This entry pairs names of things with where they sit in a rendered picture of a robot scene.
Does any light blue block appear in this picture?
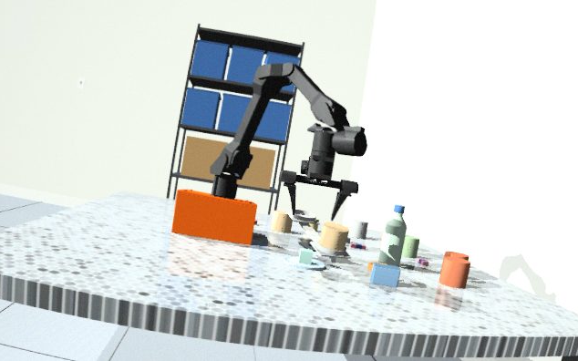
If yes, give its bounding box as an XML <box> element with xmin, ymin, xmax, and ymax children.
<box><xmin>370</xmin><ymin>263</ymin><xmax>401</xmax><ymax>287</ymax></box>

